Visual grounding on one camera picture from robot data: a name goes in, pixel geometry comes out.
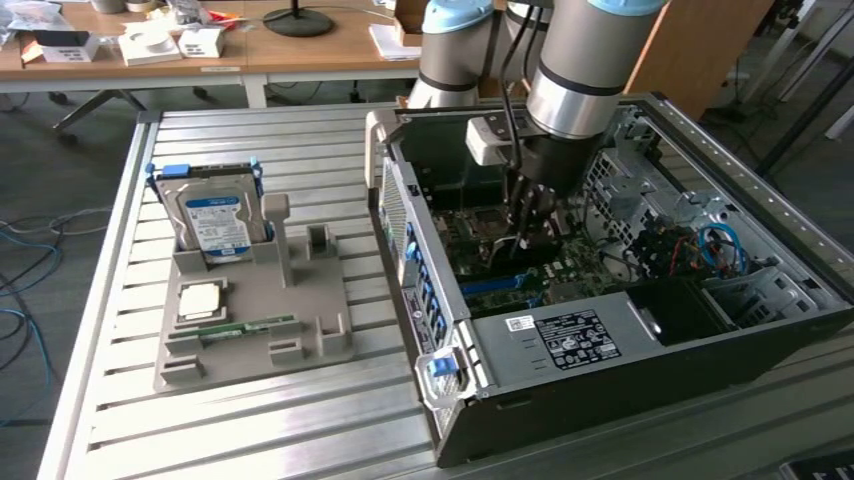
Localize green motherboard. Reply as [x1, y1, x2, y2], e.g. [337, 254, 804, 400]
[425, 197, 645, 317]

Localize grey power supply unit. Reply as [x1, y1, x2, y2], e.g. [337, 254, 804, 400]
[465, 292, 669, 392]

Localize black round lamp base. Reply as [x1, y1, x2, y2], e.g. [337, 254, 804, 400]
[261, 0, 334, 39]

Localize blue floor cable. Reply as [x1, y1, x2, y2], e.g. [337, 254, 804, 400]
[0, 219, 65, 429]

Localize wooden desk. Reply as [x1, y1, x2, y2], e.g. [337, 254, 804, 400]
[0, 0, 609, 109]

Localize wooden cabinet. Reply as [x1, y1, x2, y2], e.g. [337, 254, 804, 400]
[623, 0, 776, 121]

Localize blue data wire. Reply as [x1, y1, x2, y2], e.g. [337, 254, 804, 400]
[697, 222, 749, 279]

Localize silver CPU chip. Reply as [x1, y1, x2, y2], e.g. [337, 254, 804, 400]
[177, 281, 233, 322]

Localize blue expansion slot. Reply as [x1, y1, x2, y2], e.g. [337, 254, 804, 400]
[458, 269, 534, 297]

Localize white paper stack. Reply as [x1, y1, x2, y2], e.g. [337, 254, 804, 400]
[368, 23, 422, 62]

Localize blue case latch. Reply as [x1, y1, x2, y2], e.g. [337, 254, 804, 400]
[425, 352, 456, 380]

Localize silver drive cage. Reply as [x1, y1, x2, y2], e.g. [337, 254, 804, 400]
[580, 112, 735, 251]

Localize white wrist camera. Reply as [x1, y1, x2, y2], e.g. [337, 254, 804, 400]
[464, 115, 529, 165]

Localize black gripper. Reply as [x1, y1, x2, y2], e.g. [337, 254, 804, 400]
[506, 130, 605, 199]

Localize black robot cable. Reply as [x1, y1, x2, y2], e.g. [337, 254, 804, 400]
[489, 0, 556, 174]

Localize hard disk with blue caddy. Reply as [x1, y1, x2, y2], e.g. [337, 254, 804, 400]
[144, 158, 277, 266]

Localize metal CPU socket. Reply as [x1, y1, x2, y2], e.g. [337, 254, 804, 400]
[465, 207, 512, 229]

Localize black keyboard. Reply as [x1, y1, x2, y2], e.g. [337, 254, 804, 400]
[776, 457, 854, 480]

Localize small white labelled box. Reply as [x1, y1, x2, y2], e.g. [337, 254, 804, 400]
[176, 27, 226, 60]

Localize white box with tape roll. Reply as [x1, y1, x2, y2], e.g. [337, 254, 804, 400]
[117, 20, 184, 68]

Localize grey floor cable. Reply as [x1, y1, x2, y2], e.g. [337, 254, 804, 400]
[0, 205, 111, 237]

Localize green RAM stick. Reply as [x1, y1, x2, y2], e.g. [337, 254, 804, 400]
[170, 313, 298, 344]

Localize grey parts rack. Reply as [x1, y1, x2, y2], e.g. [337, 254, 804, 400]
[150, 192, 354, 397]

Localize brown cardboard box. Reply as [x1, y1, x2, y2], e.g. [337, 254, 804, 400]
[390, 0, 432, 35]

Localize grey chipset heatsink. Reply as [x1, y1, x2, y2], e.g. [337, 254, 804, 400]
[546, 283, 596, 307]

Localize black open PC case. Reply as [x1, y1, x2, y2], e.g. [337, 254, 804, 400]
[364, 91, 854, 469]

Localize red and orange wires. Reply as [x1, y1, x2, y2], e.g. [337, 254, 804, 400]
[669, 234, 705, 279]

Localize white box with black lid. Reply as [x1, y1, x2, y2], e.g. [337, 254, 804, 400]
[31, 29, 101, 65]

